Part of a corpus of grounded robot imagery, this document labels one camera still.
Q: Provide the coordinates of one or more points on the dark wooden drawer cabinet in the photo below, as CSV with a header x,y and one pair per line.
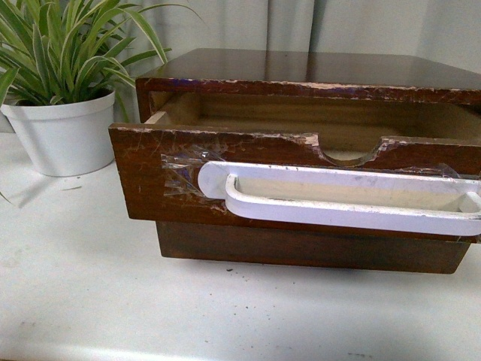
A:
x,y
382,78

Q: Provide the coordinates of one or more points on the white drawer handle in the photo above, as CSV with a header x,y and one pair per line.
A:
x,y
335,197

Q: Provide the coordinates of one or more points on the wooden drawer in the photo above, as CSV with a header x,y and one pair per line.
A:
x,y
329,250
159,161

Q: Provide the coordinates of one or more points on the white plastic flower pot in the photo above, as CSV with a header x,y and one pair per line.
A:
x,y
65,140

